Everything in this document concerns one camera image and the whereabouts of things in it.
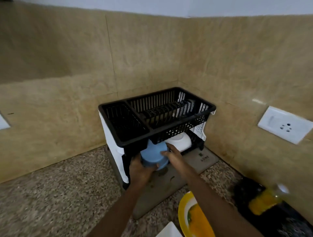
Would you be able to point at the person's left hand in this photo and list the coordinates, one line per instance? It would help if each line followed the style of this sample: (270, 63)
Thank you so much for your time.
(139, 173)

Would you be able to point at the person's right hand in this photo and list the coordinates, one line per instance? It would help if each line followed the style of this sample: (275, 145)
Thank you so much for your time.
(178, 161)

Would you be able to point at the white scalloped bowl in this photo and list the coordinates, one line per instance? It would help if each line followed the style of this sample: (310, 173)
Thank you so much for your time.
(182, 142)

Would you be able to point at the black plastic dish rack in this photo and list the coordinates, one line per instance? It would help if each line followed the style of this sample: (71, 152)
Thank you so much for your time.
(137, 136)

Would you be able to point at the yellow rimmed round plate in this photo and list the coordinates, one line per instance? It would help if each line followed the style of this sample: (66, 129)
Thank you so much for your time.
(183, 207)

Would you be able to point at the white rectangular plate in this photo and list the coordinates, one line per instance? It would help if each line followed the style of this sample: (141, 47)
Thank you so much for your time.
(168, 230)

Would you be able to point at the person's right forearm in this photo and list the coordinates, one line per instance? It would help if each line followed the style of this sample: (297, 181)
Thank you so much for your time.
(220, 210)

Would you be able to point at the person's left forearm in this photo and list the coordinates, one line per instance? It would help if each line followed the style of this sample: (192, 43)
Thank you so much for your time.
(117, 212)

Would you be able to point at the black oval tray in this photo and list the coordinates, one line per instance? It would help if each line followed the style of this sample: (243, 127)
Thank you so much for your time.
(244, 193)

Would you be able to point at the yellow dish soap bottle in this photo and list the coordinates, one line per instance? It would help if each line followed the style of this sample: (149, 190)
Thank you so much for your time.
(264, 201)

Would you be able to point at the grey drain mat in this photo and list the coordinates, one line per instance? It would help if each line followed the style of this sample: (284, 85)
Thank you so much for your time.
(168, 183)

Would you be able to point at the white plastic sheet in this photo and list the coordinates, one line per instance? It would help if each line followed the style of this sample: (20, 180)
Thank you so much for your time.
(113, 149)

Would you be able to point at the white perforated plastic tray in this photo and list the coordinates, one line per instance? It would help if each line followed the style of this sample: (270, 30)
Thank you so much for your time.
(201, 128)

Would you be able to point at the white wall socket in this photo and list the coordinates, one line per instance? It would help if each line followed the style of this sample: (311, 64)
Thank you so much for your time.
(283, 123)

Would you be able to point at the white wall plate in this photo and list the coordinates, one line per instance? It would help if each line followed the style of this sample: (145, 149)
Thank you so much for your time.
(3, 123)

